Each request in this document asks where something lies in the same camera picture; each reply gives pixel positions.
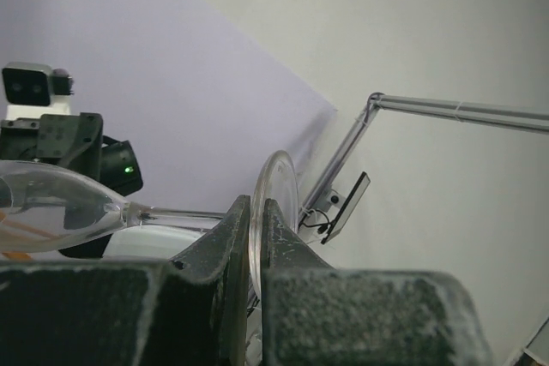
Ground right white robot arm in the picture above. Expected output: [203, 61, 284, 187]
[1, 113, 195, 254]

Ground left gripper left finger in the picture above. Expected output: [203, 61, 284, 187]
[1, 195, 250, 365]

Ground black flat lamp head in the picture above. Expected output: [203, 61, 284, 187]
[321, 171, 371, 244]

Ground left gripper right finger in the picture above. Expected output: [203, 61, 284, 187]
[261, 200, 493, 365]

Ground clear wine glass back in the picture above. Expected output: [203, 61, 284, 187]
[0, 149, 300, 303]

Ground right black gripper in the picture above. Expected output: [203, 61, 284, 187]
[1, 113, 104, 181]

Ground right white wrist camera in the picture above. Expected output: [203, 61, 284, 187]
[1, 62, 74, 120]

